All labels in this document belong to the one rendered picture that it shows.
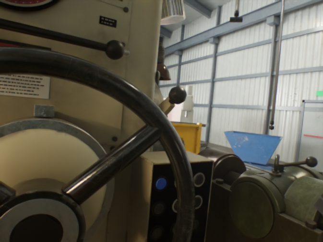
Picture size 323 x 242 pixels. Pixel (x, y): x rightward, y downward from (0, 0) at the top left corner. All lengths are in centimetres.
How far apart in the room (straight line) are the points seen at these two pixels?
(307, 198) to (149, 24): 51
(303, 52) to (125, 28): 838
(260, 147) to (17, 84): 638
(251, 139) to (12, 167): 643
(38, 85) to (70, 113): 7
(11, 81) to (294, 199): 61
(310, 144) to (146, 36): 777
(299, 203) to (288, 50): 865
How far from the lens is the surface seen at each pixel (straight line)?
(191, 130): 356
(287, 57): 904
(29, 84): 45
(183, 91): 49
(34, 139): 35
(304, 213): 55
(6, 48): 23
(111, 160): 25
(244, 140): 665
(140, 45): 51
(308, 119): 816
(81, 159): 36
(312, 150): 810
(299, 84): 857
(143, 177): 44
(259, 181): 56
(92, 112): 46
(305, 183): 59
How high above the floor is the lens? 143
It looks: 3 degrees down
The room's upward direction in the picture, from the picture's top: 5 degrees clockwise
